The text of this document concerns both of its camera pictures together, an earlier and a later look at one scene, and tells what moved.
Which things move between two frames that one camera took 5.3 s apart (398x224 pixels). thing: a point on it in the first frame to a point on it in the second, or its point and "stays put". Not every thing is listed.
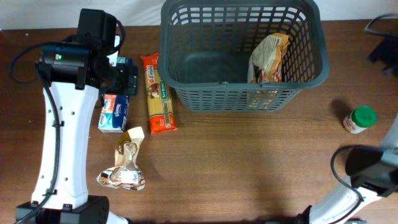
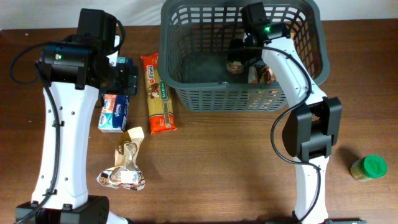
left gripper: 128,80 stays put
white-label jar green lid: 359,119 to 236,66
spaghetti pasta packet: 160,112 stays put
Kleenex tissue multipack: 114,111 stays put
